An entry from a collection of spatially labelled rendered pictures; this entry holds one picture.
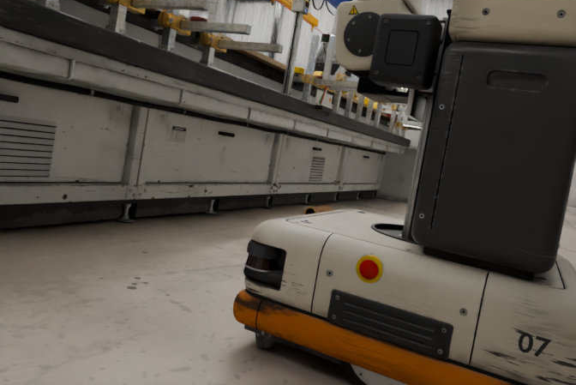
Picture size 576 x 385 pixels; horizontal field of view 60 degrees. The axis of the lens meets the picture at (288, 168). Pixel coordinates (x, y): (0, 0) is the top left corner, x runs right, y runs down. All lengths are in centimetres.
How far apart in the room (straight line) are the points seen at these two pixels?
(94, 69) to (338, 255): 105
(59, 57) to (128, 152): 66
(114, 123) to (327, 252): 130
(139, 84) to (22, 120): 39
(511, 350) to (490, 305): 8
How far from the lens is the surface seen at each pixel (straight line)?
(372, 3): 122
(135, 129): 214
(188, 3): 161
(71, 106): 195
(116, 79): 176
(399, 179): 575
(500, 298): 93
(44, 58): 159
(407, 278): 94
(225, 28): 182
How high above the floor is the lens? 45
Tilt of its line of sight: 3 degrees down
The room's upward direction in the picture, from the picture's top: 10 degrees clockwise
